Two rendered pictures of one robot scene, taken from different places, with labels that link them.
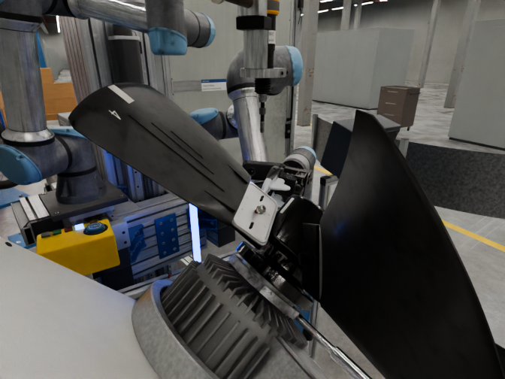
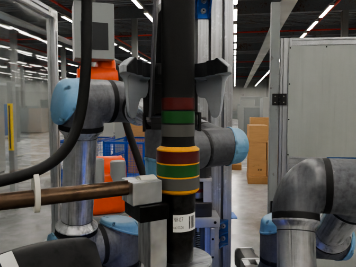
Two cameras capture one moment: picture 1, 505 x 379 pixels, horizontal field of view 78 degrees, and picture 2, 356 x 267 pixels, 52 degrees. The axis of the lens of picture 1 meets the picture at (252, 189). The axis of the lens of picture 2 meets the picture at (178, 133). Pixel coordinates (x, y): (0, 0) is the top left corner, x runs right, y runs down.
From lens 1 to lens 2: 0.35 m
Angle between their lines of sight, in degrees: 41
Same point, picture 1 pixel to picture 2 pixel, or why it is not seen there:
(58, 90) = not seen: hidden behind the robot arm
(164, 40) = (152, 171)
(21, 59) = (76, 162)
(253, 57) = (144, 251)
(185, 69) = (307, 144)
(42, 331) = not seen: outside the picture
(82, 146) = (124, 241)
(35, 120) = (79, 215)
